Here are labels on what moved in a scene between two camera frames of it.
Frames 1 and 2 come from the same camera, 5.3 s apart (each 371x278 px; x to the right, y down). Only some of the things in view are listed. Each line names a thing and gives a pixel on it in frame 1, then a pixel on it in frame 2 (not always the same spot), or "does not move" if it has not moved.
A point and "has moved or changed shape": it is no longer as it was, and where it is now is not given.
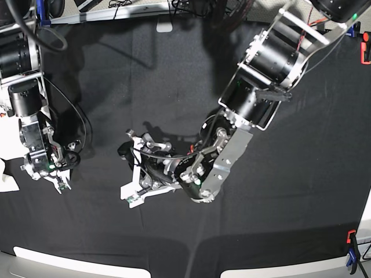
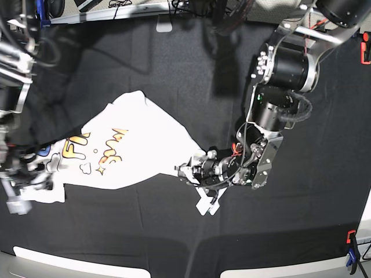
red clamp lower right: (348, 237) does not move
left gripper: (63, 160) -> (19, 174)
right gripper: (154, 167) -> (214, 169)
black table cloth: (295, 194) does not move
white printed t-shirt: (11, 147) has moved or changed shape
